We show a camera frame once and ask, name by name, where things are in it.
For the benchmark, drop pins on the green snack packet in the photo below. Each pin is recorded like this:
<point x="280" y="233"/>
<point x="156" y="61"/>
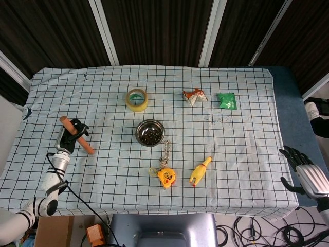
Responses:
<point x="227" y="101"/>

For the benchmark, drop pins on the black device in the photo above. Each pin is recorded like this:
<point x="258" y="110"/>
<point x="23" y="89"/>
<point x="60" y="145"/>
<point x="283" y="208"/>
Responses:
<point x="323" y="106"/>

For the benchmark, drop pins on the yellow rubber chicken toy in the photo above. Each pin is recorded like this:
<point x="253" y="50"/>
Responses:
<point x="199" y="173"/>

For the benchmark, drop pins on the white black checked tablecloth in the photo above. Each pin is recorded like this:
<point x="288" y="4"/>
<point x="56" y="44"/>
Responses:
<point x="231" y="154"/>

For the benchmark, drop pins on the wooden stick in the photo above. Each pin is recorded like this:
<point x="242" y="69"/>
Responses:
<point x="87" y="148"/>

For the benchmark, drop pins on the orange box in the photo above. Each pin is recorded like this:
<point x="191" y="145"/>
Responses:
<point x="95" y="235"/>

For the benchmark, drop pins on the white partition post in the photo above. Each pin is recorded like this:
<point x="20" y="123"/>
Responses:
<point x="105" y="33"/>
<point x="270" y="33"/>
<point x="212" y="33"/>
<point x="317" y="88"/>
<point x="13" y="69"/>

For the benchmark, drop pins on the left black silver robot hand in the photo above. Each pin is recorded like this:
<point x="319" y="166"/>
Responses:
<point x="69" y="144"/>

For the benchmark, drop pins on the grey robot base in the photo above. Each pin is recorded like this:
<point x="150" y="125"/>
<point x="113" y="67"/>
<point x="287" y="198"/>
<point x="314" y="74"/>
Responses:
<point x="164" y="229"/>

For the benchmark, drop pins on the crumpled white orange wrapper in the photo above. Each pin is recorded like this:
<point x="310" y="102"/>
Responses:
<point x="194" y="97"/>

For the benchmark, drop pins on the dark brown curtain panel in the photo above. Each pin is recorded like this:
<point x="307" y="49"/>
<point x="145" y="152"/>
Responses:
<point x="303" y="38"/>
<point x="51" y="31"/>
<point x="239" y="33"/>
<point x="159" y="31"/>

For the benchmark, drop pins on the yellow tape measure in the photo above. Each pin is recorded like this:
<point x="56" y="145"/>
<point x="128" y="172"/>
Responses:
<point x="166" y="177"/>

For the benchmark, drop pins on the yellow adhesive tape roll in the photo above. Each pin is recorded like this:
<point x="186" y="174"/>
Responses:
<point x="137" y="106"/>

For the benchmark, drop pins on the brown cardboard box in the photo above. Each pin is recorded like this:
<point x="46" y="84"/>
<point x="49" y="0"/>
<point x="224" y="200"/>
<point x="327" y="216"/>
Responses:
<point x="54" y="231"/>

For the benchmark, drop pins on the white shoe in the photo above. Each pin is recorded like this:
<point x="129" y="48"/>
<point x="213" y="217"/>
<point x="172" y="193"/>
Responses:
<point x="312" y="110"/>

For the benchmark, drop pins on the stainless steel bowl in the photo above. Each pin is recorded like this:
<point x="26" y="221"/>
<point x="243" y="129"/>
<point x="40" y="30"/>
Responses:
<point x="149" y="133"/>

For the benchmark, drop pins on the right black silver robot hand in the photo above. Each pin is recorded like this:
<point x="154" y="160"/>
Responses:
<point x="312" y="177"/>

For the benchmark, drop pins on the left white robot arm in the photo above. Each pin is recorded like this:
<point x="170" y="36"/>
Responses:
<point x="52" y="180"/>

